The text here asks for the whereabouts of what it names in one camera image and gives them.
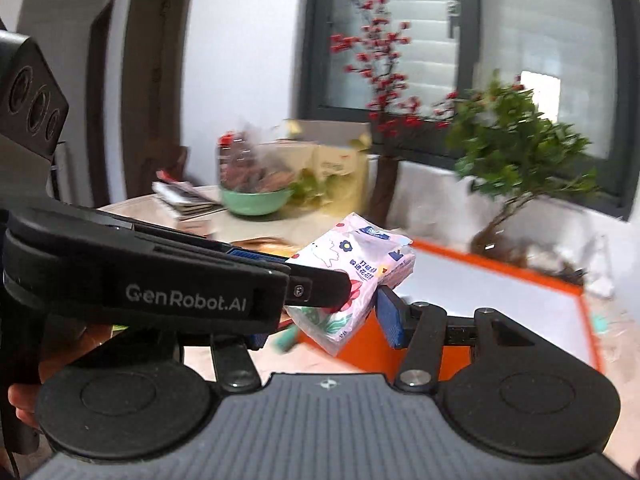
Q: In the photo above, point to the person's left hand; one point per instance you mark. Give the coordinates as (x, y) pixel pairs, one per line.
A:
(75, 347)

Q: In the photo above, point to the stack of magazines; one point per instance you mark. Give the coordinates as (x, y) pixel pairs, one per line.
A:
(187, 197)

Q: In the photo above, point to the dark framed window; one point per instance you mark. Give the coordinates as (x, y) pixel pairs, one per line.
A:
(470, 50)

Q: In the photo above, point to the beige cardboard box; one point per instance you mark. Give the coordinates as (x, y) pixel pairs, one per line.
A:
(335, 165)

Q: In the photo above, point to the teal small object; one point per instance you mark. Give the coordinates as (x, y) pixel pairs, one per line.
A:
(286, 341)

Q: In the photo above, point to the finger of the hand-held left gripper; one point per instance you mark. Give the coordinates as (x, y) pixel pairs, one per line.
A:
(320, 287)
(255, 255)

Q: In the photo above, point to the green bowl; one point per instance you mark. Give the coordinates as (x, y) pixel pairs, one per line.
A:
(252, 202)

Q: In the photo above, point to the red berry branch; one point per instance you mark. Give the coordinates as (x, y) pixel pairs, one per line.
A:
(381, 85)

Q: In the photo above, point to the floral tissue pack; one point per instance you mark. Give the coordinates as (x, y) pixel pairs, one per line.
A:
(350, 260)

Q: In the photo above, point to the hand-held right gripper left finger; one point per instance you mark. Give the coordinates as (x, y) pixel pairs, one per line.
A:
(234, 366)

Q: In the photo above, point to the green bonsai plant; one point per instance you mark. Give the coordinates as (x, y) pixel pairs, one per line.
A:
(510, 145)

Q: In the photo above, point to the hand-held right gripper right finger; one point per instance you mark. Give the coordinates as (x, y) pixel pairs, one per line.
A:
(391, 316)

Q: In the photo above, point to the brown wooden door frame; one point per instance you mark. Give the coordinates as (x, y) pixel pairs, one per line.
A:
(145, 85)

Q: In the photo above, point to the orange tray with white inside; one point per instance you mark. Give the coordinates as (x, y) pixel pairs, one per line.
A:
(500, 285)

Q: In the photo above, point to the beige desktop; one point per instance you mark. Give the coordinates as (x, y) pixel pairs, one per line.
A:
(260, 227)

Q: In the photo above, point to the brown packet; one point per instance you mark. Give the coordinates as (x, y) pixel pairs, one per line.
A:
(265, 245)

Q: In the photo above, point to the clear bag of snacks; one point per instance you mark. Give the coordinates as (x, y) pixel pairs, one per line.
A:
(250, 160)

